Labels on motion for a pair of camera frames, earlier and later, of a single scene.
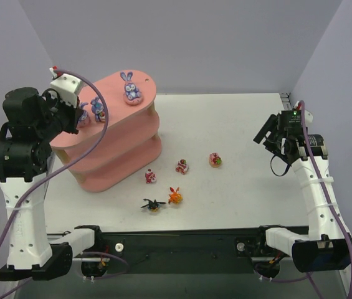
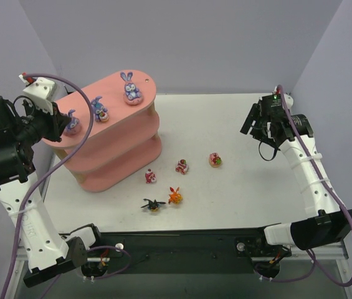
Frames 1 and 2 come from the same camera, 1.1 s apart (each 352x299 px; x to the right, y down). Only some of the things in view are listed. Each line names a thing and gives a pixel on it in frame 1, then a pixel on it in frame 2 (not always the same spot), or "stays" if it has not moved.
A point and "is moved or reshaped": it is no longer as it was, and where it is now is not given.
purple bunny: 84,121 is moved or reshaped
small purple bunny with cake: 98,109 stays
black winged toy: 153,205 stays
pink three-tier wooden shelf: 132,142 stays
